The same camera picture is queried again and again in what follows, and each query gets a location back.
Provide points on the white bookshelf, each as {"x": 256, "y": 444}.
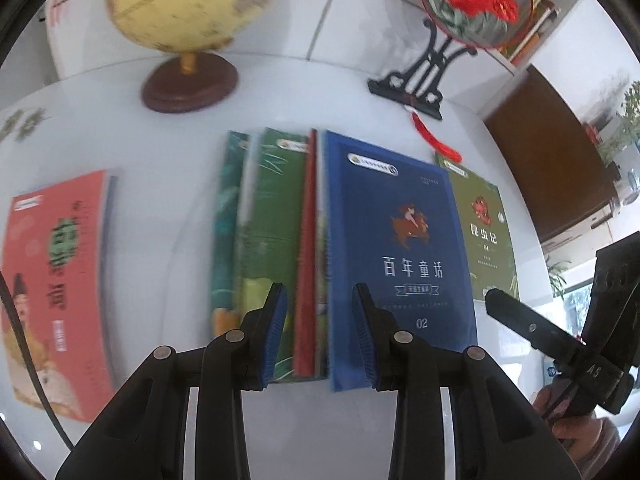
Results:
{"x": 368, "y": 35}

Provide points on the dark red thin book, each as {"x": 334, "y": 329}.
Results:
{"x": 305, "y": 307}

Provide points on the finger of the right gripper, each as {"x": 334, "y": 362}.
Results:
{"x": 542, "y": 335}

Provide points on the rabbit hill picture book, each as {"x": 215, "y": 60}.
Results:
{"x": 320, "y": 263}

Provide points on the yellow globe on wooden base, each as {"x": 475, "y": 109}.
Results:
{"x": 191, "y": 32}

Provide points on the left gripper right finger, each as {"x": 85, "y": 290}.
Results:
{"x": 497, "y": 432}

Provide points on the olive green insect book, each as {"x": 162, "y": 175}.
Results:
{"x": 486, "y": 234}

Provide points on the green leafy book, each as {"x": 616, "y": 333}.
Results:
{"x": 270, "y": 237}

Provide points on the potted green plant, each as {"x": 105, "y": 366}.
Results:
{"x": 612, "y": 120}

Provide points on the brown wooden cabinet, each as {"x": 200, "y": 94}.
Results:
{"x": 560, "y": 174}

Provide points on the red ancient poetry book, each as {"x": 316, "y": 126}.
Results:
{"x": 52, "y": 258}

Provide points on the round red flower fan ornament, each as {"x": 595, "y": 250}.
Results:
{"x": 455, "y": 28}

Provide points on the blue fairy tale book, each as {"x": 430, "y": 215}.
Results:
{"x": 392, "y": 224}

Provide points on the person's right hand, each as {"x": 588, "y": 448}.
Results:
{"x": 593, "y": 440}

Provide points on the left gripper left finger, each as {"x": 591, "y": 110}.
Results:
{"x": 141, "y": 432}

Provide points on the teal green leftmost book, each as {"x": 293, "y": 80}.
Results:
{"x": 221, "y": 283}

